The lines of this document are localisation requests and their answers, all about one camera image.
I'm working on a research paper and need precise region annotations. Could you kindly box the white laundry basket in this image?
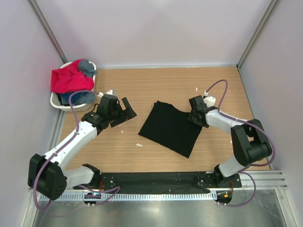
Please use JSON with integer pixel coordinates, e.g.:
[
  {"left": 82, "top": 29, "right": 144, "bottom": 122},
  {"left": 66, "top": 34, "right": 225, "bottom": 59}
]
[{"left": 49, "top": 61, "right": 97, "bottom": 112}]

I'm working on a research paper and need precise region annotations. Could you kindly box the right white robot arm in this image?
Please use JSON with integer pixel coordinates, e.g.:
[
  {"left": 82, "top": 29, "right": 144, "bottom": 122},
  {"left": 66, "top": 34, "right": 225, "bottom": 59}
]
[{"left": 188, "top": 96, "right": 273, "bottom": 187}]

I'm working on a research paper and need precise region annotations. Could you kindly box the red t shirt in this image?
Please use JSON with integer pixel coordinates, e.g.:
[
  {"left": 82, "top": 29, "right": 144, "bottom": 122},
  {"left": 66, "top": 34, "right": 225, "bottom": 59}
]
[{"left": 51, "top": 60, "right": 94, "bottom": 94}]

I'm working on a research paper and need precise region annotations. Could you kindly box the grey blue t shirt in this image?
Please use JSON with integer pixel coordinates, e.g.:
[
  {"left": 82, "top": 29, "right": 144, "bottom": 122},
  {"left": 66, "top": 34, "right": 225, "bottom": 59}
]
[{"left": 78, "top": 60, "right": 97, "bottom": 78}]

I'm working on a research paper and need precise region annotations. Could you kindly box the black t shirt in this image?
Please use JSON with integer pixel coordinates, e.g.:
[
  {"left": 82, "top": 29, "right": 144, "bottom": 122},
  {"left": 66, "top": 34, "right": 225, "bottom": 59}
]
[{"left": 138, "top": 101, "right": 202, "bottom": 158}]

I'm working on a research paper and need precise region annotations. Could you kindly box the dark blue t shirt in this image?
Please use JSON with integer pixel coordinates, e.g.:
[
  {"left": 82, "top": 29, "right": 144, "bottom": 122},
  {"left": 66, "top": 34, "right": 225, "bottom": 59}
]
[{"left": 58, "top": 92, "right": 96, "bottom": 106}]

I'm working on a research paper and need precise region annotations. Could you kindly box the purple cable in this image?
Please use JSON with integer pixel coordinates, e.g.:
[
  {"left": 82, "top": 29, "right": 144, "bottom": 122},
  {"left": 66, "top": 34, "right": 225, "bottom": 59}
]
[
  {"left": 203, "top": 79, "right": 276, "bottom": 208},
  {"left": 33, "top": 90, "right": 121, "bottom": 210}
]

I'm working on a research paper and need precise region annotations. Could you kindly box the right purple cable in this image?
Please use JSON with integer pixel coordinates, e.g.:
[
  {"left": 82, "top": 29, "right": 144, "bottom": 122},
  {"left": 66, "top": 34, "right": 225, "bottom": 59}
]
[{"left": 203, "top": 79, "right": 276, "bottom": 208}]

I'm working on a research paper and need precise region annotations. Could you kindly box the white slotted cable duct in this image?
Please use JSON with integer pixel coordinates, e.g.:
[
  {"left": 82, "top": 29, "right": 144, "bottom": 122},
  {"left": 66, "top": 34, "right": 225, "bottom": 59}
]
[{"left": 39, "top": 192, "right": 217, "bottom": 202}]

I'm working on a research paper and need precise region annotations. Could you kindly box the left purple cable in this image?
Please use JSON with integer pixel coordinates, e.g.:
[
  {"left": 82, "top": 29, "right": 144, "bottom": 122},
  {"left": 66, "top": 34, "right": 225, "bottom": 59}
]
[{"left": 33, "top": 90, "right": 121, "bottom": 210}]

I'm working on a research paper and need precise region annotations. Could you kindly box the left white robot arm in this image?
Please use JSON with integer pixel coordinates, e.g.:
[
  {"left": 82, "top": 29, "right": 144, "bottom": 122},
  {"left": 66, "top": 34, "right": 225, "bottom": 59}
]
[{"left": 28, "top": 91, "right": 137, "bottom": 201}]

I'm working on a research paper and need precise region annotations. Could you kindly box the aluminium frame rail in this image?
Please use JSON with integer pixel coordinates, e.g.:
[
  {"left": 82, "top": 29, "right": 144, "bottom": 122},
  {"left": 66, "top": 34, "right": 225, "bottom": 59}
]
[{"left": 65, "top": 171, "right": 286, "bottom": 191}]

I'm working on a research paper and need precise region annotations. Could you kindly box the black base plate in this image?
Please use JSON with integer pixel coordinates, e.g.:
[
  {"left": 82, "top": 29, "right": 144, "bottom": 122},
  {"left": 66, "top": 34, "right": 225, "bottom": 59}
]
[{"left": 72, "top": 171, "right": 242, "bottom": 196}]

